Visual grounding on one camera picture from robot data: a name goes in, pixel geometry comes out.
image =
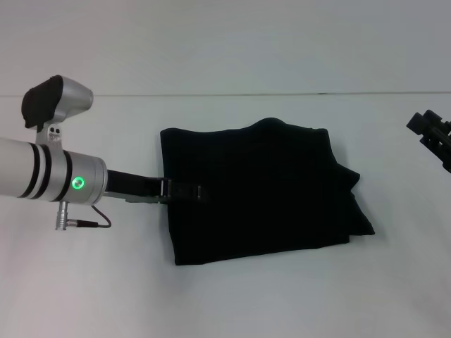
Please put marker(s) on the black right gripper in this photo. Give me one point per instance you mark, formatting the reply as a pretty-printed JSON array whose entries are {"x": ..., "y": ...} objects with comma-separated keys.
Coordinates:
[{"x": 438, "y": 144}]

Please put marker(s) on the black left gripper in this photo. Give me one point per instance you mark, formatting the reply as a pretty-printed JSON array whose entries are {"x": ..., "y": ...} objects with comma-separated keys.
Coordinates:
[{"x": 137, "y": 186}]

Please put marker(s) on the black shirt with FREE print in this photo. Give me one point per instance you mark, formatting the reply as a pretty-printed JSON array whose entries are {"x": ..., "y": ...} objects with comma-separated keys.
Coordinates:
[{"x": 253, "y": 193}]

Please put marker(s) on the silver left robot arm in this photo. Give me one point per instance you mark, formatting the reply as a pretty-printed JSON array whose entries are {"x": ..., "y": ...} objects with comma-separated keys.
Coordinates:
[{"x": 49, "y": 172}]

